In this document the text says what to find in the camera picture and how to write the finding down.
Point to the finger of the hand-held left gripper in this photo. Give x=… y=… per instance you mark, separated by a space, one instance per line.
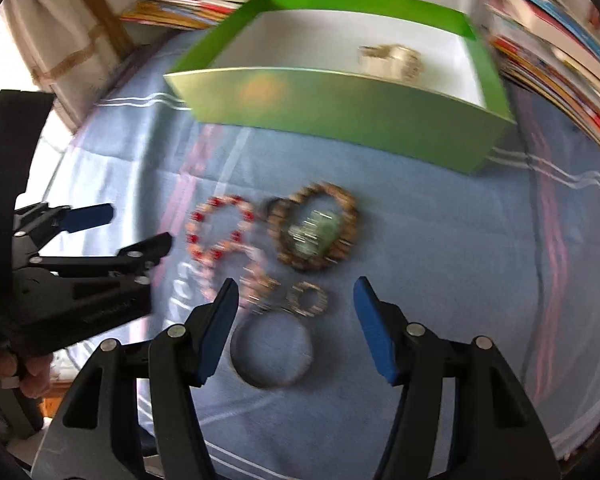
x=145 y=250
x=90 y=216

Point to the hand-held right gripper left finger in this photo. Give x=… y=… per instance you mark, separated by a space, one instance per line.
x=215 y=335

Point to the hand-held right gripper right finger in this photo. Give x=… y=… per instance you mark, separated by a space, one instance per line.
x=375 y=330

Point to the metal bangle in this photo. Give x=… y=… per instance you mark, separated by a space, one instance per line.
x=270 y=385

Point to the green cardboard box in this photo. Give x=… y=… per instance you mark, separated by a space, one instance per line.
x=330 y=110

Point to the person's left hand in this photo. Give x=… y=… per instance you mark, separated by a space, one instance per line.
x=35 y=375

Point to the blue striped cloth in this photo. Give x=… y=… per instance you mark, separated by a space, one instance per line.
x=430 y=260

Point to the large stack of books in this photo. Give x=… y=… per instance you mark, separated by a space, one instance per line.
x=555 y=35

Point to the wooden post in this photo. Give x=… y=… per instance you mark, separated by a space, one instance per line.
x=100 y=5

